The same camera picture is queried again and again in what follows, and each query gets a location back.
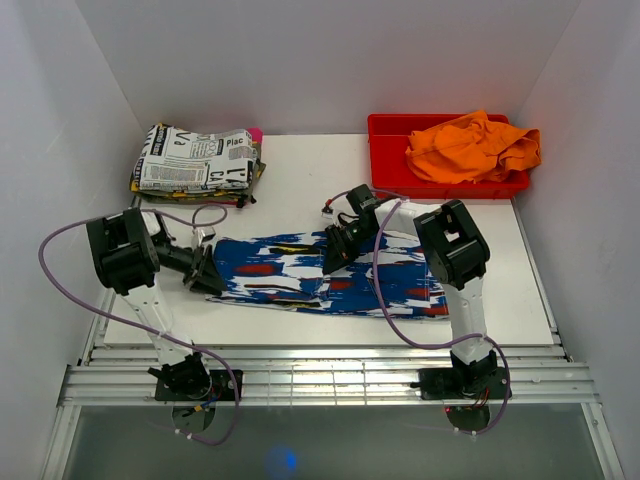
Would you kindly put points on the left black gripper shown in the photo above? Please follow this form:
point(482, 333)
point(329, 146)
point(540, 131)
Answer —
point(205, 277)

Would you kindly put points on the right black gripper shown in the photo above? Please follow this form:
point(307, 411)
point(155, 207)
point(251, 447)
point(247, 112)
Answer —
point(339, 253)

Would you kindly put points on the blue white patterned trousers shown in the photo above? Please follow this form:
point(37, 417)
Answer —
point(285, 272)

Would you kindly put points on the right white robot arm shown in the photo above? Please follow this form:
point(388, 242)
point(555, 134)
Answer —
point(456, 254)

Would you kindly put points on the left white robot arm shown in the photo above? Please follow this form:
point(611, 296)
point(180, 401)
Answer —
point(128, 250)

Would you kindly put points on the newspaper print folded trousers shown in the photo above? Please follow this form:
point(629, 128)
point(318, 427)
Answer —
point(177, 160)

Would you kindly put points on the orange trousers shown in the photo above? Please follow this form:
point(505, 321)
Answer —
point(472, 148)

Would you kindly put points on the red plastic tray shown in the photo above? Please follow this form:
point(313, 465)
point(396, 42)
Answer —
point(388, 137)

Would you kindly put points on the pink folded garment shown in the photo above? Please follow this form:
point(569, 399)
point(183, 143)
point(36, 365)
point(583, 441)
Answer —
point(256, 134)

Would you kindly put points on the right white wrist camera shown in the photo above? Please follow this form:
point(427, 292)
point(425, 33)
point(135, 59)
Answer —
point(327, 210)

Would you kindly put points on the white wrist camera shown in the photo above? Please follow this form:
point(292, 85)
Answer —
point(201, 236)
point(327, 210)

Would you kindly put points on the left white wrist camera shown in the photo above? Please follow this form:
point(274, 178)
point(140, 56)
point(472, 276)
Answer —
point(201, 236)

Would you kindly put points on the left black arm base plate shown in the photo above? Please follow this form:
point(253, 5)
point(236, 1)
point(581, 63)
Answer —
point(221, 389)

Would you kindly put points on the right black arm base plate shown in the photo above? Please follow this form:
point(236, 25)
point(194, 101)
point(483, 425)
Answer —
point(449, 384)

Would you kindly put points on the aluminium frame rail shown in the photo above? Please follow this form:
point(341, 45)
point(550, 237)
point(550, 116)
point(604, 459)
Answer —
point(113, 376)

